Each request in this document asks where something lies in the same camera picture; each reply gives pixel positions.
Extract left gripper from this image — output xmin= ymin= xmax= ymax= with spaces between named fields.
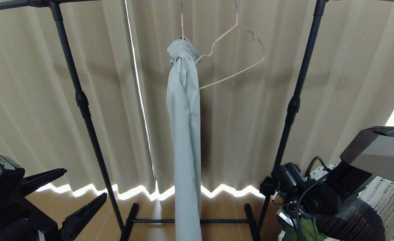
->
xmin=0 ymin=168 xmax=108 ymax=241

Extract pale grey shorts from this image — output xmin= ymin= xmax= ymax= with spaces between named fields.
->
xmin=166 ymin=36 xmax=203 ymax=241

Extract pink clothes hanger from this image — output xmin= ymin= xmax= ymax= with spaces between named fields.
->
xmin=195 ymin=0 xmax=265 ymax=90
xmin=180 ymin=0 xmax=185 ymax=40

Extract green garment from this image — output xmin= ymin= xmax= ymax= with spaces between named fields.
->
xmin=281 ymin=218 xmax=328 ymax=241

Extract black clothes rack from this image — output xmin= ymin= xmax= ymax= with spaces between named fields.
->
xmin=0 ymin=0 xmax=394 ymax=241

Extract white laundry basket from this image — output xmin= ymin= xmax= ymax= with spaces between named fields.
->
xmin=305 ymin=156 xmax=394 ymax=241

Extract beige curtain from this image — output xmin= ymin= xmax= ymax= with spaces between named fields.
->
xmin=0 ymin=0 xmax=394 ymax=201

